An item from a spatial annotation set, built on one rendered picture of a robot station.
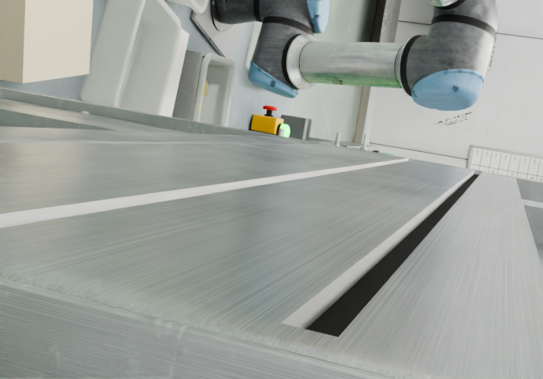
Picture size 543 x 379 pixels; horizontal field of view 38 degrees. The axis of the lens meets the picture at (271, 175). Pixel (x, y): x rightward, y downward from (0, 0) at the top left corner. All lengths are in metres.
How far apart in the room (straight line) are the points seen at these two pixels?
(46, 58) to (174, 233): 0.93
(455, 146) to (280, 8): 6.01
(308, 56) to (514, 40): 6.12
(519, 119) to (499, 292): 7.45
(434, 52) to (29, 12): 0.70
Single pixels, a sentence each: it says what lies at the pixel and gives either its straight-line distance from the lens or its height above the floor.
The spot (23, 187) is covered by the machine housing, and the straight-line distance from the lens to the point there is 0.20.
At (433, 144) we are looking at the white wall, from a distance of 7.63.
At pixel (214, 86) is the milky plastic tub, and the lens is 1.70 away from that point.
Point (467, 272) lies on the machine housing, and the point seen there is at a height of 1.41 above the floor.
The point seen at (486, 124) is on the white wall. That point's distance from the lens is 7.61.
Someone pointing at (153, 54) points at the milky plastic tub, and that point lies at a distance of 1.45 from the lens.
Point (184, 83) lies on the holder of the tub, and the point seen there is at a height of 0.80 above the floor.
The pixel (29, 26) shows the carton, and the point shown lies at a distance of 1.05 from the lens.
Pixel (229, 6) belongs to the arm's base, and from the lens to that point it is 1.74.
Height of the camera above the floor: 1.42
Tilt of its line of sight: 16 degrees down
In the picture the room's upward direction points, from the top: 101 degrees clockwise
